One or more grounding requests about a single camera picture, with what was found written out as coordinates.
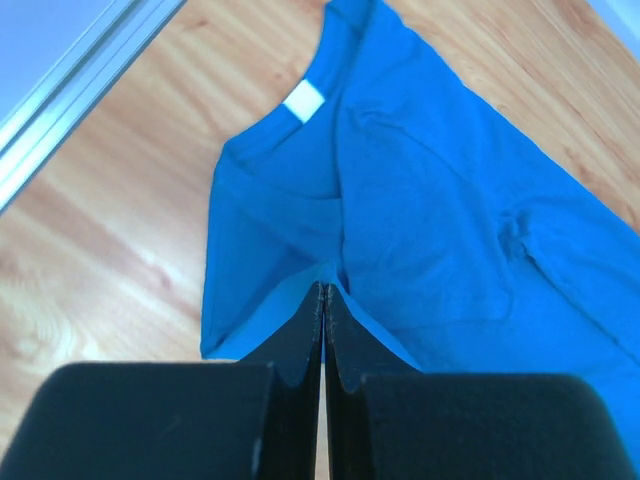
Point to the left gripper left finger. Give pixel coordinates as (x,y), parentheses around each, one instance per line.
(255,418)

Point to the blue t-shirt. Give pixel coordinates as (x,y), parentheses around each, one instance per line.
(452,236)

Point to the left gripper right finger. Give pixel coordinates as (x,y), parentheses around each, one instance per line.
(387,420)

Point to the left table edge rail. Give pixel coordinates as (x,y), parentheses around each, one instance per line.
(58,59)

